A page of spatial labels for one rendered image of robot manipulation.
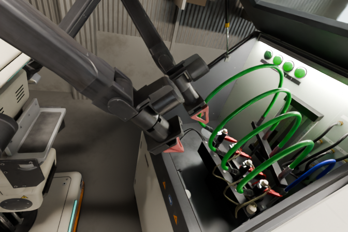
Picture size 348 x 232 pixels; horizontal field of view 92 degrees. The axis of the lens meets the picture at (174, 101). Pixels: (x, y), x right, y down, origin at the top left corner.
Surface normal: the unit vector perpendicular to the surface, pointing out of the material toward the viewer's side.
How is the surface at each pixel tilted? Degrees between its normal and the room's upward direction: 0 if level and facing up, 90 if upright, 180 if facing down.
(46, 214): 0
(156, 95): 90
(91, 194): 0
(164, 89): 90
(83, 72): 81
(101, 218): 0
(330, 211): 76
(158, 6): 90
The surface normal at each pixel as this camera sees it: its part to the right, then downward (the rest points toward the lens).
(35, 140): 0.22, -0.79
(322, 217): -0.83, -0.14
